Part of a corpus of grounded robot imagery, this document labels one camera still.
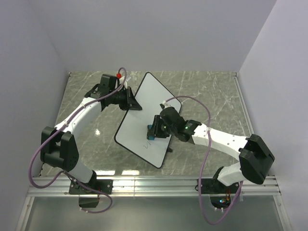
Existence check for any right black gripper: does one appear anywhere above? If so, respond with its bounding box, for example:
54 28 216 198
147 115 177 139

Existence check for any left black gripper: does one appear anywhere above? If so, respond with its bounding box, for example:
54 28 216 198
111 87 143 111

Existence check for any blue whiteboard eraser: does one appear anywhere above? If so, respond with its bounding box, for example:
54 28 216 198
146 125 155 141

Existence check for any white whiteboard black frame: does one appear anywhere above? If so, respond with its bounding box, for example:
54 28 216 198
114 72 174 168

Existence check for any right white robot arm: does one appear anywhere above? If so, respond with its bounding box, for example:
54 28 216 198
147 107 275 194

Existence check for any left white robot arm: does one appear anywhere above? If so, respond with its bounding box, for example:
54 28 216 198
40 73 142 193

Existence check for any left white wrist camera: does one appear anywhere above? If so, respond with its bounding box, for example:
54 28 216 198
116 73 131 88

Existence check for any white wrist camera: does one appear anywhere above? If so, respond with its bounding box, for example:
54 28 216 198
116 73 131 88
160 101 171 110

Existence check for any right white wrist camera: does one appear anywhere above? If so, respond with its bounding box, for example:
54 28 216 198
160 101 171 110

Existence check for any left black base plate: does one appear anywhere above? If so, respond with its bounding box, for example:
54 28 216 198
68 179 113 195

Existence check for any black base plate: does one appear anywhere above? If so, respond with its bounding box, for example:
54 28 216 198
68 179 113 195
201 179 240 194

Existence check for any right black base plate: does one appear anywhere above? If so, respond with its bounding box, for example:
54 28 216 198
201 179 240 194

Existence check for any aluminium mounting rail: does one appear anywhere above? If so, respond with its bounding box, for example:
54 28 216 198
27 176 281 197

